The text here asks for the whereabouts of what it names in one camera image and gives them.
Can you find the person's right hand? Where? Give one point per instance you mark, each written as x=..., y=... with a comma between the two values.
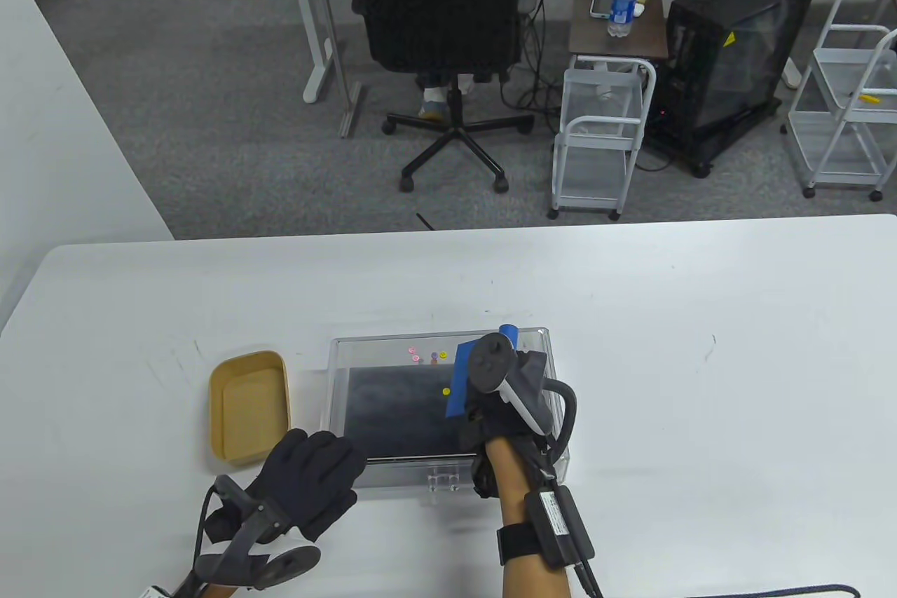
x=504, y=423

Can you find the person's left hand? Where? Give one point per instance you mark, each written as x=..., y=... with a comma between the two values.
x=308, y=472

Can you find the blue plastic scraper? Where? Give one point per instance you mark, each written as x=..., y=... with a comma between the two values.
x=461, y=381

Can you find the clear acrylic drawer organizer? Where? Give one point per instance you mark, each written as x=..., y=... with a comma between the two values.
x=392, y=475

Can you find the tan bento box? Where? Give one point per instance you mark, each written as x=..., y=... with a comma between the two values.
x=249, y=409

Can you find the person's right forearm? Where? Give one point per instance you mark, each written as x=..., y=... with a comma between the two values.
x=525, y=542

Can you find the person's left forearm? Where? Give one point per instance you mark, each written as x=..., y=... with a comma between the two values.
x=210, y=592

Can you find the grey white tracking controller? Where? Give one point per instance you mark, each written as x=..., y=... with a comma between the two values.
x=280, y=559
x=490, y=363

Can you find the black liner mat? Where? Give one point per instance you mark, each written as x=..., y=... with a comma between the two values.
x=392, y=416

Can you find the thin black stick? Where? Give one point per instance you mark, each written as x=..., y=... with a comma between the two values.
x=425, y=221

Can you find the white mesh cart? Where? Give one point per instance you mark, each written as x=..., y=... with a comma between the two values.
x=603, y=100
x=841, y=72

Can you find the black wheeled tower stand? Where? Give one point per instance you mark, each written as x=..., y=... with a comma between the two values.
x=708, y=149

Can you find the small brown side table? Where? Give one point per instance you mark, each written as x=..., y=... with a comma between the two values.
x=631, y=44

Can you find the smartphone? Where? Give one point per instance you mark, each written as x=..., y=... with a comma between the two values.
x=601, y=2

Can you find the black computer tower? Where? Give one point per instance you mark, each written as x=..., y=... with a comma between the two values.
x=736, y=44

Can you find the black wrist camera unit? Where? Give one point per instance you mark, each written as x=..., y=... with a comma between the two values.
x=560, y=528
x=158, y=592

